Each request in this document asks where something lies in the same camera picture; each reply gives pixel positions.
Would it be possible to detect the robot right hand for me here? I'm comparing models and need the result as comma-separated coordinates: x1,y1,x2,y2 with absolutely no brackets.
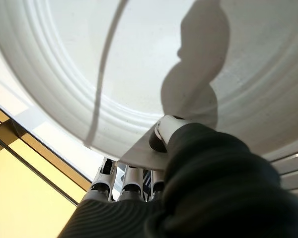
57,115,298,238

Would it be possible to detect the cream round plate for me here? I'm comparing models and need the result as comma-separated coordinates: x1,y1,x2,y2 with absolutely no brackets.
0,0,298,172

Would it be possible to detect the yellow window with dark frame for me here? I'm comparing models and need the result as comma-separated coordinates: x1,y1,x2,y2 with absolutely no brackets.
0,101,92,238

